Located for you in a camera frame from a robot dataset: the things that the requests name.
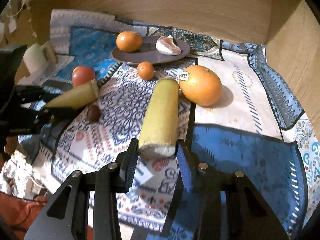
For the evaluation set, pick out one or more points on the white cup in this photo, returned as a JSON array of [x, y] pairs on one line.
[[35, 57]]

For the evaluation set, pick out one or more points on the red tomato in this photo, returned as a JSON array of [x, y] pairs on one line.
[[82, 76]]

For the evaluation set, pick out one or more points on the small tangerine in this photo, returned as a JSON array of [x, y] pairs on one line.
[[146, 71]]

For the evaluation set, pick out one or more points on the printed patterned blanket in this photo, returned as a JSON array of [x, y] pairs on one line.
[[237, 110]]

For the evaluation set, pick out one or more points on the medium orange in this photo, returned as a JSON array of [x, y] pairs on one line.
[[129, 41]]

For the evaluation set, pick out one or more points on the large orange with sticker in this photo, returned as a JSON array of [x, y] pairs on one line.
[[202, 86]]

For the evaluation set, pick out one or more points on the white charger adapter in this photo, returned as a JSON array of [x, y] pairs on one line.
[[11, 26]]

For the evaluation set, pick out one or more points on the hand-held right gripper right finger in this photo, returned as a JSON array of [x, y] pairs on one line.
[[184, 171]]

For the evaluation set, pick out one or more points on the peeled pomelo piece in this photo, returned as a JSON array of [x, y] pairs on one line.
[[167, 45]]

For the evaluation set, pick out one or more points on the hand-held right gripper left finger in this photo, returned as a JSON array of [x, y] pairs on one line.
[[131, 166]]

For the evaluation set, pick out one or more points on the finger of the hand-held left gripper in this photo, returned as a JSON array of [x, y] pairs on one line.
[[47, 116], [37, 93]]

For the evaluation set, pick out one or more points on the long yellow sugarcane piece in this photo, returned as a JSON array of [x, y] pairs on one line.
[[160, 115]]

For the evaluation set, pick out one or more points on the wooden shelf unit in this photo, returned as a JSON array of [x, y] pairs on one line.
[[200, 10]]

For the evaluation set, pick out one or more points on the brown chestnut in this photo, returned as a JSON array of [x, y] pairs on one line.
[[93, 113]]

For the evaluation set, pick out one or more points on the dark round plate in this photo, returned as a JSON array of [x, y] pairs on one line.
[[147, 55]]

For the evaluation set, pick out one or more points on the person's left hand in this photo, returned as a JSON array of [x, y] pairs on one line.
[[10, 146]]

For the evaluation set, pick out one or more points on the red cloth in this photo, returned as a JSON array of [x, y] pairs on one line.
[[15, 212]]

